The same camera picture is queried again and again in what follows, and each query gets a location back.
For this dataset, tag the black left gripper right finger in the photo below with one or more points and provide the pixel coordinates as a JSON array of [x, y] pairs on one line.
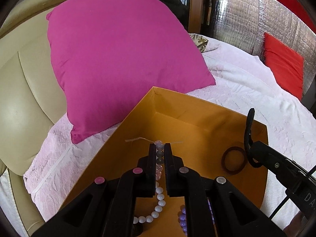
[[174, 178]]

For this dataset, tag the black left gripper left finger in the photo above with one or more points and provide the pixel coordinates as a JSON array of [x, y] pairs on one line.
[[145, 186]]

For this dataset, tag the orange cardboard tray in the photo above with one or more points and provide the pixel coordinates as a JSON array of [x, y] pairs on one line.
[[206, 136]]

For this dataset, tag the white pink bedspread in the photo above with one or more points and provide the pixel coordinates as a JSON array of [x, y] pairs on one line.
[[242, 82]]

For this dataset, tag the small red pillow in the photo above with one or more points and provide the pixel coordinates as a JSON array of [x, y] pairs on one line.
[[286, 65]]

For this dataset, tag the magenta pillow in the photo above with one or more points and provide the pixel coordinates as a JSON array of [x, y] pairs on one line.
[[107, 54]]

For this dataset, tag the cream leather sofa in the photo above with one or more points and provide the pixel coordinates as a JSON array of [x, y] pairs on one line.
[[31, 103]]

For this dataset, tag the silver foil insulation panel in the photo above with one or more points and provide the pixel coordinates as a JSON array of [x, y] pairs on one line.
[[243, 23]]

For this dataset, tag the large red cushion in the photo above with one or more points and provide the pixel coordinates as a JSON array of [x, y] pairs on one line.
[[295, 7]]

